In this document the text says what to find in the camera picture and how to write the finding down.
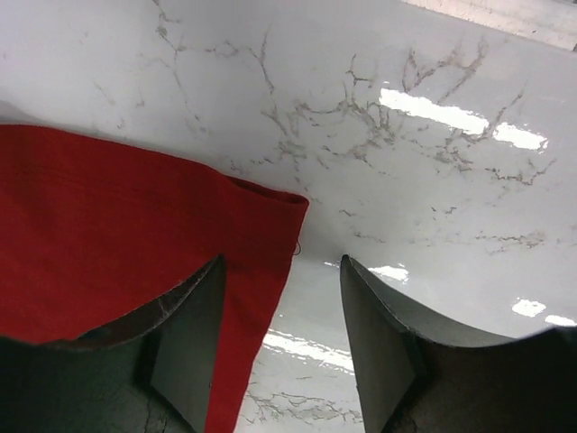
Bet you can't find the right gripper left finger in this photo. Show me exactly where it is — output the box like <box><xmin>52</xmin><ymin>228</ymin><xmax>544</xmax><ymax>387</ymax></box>
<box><xmin>1</xmin><ymin>256</ymin><xmax>225</xmax><ymax>432</ymax></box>

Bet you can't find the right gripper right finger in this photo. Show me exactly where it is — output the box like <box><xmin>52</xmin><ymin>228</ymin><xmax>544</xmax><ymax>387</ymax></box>
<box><xmin>340</xmin><ymin>256</ymin><xmax>576</xmax><ymax>432</ymax></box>

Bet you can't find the dark red t shirt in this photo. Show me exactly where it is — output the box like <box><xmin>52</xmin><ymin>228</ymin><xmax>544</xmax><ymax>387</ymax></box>
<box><xmin>1</xmin><ymin>124</ymin><xmax>309</xmax><ymax>432</ymax></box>

